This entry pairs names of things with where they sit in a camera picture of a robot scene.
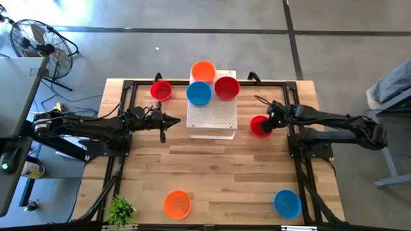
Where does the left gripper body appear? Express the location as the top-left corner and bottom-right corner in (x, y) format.
(140, 110), (161, 132)

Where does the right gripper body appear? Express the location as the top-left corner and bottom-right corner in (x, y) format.
(267, 99), (292, 130)

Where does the red plastic mini bowl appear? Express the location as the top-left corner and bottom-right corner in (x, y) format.
(214, 76), (241, 102)
(150, 80), (173, 102)
(249, 115), (274, 138)

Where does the blue plastic mini bowl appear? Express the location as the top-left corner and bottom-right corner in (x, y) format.
(186, 80), (214, 107)
(273, 189), (302, 220)

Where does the white perforated metal shelf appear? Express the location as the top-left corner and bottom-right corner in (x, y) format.
(185, 69), (239, 141)

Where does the green plant in white pot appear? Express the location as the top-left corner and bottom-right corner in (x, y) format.
(103, 194), (138, 230)

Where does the person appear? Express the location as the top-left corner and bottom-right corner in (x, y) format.
(365, 58), (411, 110)

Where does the black floor fan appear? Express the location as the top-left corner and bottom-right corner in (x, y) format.
(8, 19), (80, 92)

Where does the white yellow bottle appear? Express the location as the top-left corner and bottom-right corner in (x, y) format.
(20, 160), (46, 180)

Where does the grey metal table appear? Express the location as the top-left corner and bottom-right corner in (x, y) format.
(363, 92), (411, 189)

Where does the office desk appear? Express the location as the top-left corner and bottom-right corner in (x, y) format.
(0, 56), (49, 218)

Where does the black computer mouse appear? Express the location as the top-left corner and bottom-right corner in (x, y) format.
(0, 146), (19, 176)

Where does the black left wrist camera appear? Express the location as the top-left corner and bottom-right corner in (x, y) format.
(129, 105), (147, 119)

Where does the black aluminium rig frame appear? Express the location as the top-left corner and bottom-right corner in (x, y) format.
(71, 71), (347, 231)

